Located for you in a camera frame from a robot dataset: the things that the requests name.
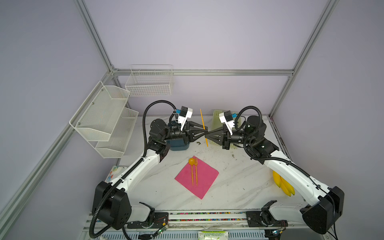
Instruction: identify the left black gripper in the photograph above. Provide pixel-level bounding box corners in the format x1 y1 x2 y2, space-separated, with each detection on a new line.
162 121 208 146

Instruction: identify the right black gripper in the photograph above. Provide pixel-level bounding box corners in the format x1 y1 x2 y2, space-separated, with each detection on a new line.
204 126 253 151

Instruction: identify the yellow plastic spoon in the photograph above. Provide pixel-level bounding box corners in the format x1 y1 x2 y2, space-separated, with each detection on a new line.
189 158 195 186

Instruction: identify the pink paper napkin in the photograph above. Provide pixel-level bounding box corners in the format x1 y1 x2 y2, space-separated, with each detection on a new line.
175 156 219 200

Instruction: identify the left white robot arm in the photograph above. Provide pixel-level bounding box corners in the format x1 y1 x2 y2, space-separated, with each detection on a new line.
89 106 207 239

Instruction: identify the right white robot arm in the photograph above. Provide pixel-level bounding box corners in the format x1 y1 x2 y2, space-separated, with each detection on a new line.
205 111 345 235

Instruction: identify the colourful napkin packet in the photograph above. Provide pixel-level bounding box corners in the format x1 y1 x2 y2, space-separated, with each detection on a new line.
105 166 128 183

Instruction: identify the light green plastic basket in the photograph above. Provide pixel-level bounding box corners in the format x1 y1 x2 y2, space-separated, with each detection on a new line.
209 110 245 149

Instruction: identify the teal plastic oval tub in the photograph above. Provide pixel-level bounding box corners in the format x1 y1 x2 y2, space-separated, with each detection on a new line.
166 121 190 151

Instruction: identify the yellow bananas bunch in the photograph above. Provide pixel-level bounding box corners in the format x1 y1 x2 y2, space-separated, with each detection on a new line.
273 171 296 197

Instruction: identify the white perforated metal shelf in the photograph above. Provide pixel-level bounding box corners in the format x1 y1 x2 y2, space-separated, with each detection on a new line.
69 82 139 159

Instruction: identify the white wire basket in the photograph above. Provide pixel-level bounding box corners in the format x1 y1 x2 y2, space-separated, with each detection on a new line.
125 65 174 97

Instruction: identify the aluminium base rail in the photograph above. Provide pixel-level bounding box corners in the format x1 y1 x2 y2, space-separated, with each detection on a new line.
98 210 336 240

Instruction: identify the aluminium frame profile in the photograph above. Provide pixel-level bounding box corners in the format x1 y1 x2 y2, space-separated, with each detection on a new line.
1 1 327 209

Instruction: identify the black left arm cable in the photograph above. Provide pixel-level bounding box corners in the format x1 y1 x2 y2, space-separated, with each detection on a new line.
88 99 178 240

